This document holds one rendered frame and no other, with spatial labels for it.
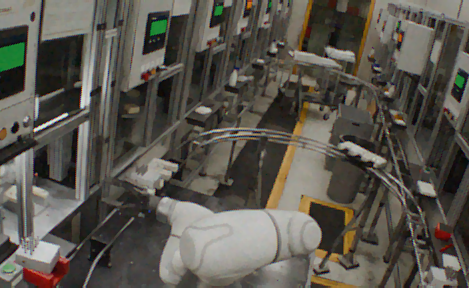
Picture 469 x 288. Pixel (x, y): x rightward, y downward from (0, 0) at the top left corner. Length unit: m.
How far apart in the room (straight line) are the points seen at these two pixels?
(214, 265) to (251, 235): 0.10
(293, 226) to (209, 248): 0.20
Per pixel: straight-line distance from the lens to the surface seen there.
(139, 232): 2.23
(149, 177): 2.21
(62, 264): 1.57
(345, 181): 4.42
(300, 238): 1.00
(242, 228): 0.95
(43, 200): 1.93
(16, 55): 1.30
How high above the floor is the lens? 1.97
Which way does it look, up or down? 22 degrees down
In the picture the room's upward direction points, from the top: 12 degrees clockwise
